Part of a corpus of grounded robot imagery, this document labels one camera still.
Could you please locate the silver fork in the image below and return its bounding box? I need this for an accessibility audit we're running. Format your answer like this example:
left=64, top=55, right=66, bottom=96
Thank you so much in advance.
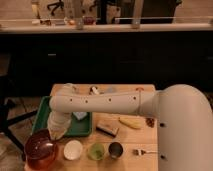
left=133, top=149, right=158, bottom=156

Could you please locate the green small bowl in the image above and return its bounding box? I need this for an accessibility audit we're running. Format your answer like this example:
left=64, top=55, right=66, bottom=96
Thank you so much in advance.
left=87, top=143, right=105, bottom=161

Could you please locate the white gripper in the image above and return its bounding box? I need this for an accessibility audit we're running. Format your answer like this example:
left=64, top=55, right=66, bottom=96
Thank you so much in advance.
left=47, top=111, right=71, bottom=140

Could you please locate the black office chair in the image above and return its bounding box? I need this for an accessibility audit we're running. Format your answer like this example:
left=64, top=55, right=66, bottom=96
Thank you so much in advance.
left=0, top=53, right=37, bottom=156

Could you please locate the green plastic tray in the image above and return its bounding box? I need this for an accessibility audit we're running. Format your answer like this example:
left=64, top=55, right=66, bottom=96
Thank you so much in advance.
left=32, top=96, right=92, bottom=137

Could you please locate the dark rectangular block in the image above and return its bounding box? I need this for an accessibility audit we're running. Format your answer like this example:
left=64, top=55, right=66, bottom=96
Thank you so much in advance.
left=96, top=123, right=119, bottom=137

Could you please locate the red translucent bowl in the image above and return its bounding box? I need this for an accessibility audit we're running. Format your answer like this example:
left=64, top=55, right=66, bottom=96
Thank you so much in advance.
left=24, top=129, right=57, bottom=170

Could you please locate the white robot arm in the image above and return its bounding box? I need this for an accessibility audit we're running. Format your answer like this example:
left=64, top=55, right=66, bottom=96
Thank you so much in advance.
left=49, top=84, right=213, bottom=171

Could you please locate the small brown object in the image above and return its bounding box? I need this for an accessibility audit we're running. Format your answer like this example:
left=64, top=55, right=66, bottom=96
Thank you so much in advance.
left=146, top=118, right=155, bottom=128

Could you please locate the long white counter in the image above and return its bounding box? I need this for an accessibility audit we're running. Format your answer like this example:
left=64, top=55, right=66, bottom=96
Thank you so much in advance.
left=0, top=16, right=213, bottom=34

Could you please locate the white small bowl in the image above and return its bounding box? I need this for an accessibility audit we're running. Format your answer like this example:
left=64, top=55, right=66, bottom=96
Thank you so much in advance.
left=64, top=140, right=83, bottom=160

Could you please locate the small bottle on table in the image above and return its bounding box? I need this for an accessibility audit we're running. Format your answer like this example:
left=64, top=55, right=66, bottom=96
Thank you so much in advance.
left=90, top=86, right=100, bottom=95

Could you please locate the red small item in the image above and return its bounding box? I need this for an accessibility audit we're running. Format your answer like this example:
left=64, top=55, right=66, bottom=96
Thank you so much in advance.
left=136, top=87, right=144, bottom=91

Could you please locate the dark metal cup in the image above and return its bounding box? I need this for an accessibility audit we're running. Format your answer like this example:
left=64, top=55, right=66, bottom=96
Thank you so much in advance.
left=108, top=142, right=123, bottom=159

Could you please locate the yellow banana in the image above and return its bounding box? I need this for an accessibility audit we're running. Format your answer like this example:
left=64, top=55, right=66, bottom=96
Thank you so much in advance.
left=119, top=117, right=141, bottom=129

